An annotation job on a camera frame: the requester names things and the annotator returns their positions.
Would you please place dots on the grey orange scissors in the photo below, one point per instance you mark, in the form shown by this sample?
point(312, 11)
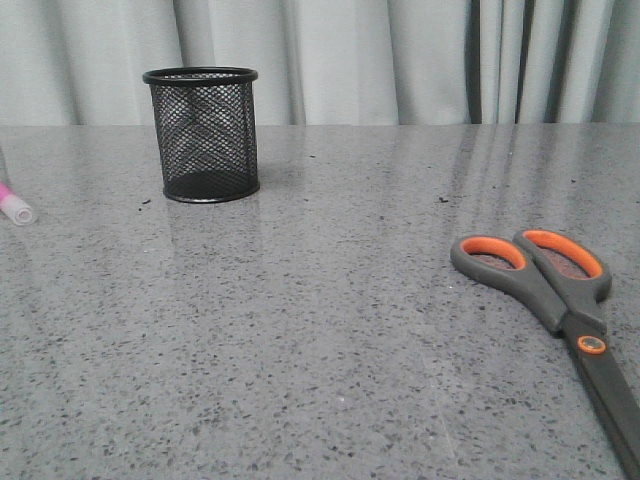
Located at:
point(562, 283)

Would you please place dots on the pink pen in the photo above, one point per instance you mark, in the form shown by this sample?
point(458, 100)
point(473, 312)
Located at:
point(15, 208)

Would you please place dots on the black mesh pen holder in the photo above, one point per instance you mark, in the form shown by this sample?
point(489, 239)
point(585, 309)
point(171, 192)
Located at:
point(206, 132)

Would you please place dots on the grey curtain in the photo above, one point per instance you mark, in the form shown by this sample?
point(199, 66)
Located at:
point(328, 62)

